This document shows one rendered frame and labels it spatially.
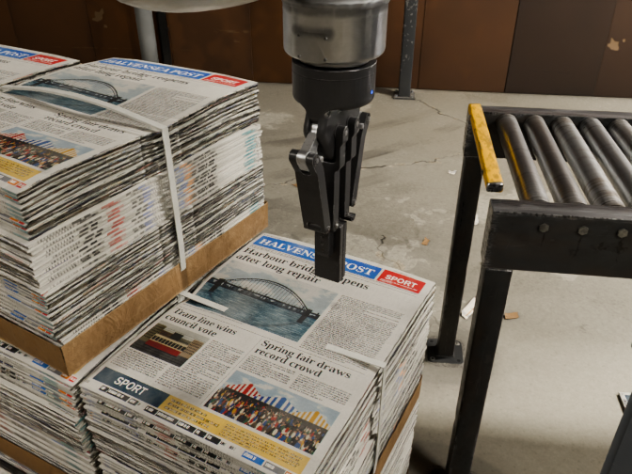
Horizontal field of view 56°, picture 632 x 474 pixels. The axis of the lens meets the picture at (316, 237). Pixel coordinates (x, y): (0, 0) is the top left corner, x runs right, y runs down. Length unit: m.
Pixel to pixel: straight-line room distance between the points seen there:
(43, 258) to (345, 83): 0.34
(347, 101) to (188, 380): 0.35
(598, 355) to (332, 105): 1.69
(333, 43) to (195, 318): 0.41
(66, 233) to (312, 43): 0.31
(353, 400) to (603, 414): 1.34
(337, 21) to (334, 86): 0.06
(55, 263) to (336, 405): 0.32
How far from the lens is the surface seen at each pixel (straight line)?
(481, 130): 1.37
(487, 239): 1.12
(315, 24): 0.50
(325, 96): 0.52
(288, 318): 0.76
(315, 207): 0.56
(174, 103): 0.77
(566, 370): 2.03
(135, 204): 0.70
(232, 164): 0.82
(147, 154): 0.70
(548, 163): 1.32
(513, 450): 1.75
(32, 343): 0.74
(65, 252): 0.66
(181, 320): 0.77
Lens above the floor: 1.31
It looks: 32 degrees down
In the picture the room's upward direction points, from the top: straight up
